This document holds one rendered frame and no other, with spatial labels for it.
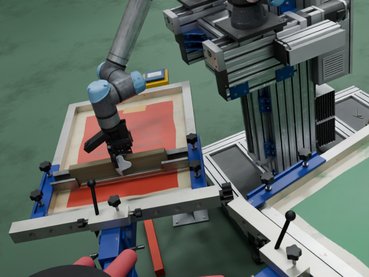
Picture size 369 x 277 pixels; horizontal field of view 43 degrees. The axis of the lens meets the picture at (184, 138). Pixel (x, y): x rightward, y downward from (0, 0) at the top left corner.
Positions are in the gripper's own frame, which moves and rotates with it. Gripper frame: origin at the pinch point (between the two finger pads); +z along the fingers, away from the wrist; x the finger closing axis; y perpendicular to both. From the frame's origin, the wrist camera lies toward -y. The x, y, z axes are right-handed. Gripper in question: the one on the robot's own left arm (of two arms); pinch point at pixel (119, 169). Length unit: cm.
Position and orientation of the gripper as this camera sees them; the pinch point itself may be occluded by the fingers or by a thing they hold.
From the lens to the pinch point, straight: 172.8
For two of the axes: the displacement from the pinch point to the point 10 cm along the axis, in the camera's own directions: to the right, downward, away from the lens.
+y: 9.8, -1.9, -0.7
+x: -0.5, -5.7, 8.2
